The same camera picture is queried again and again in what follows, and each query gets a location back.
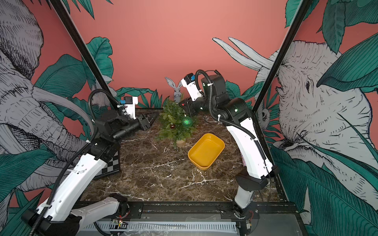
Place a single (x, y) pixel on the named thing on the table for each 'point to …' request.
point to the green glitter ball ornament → (187, 121)
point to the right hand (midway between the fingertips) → (180, 100)
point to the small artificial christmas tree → (172, 112)
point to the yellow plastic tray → (205, 152)
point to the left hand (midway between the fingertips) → (157, 111)
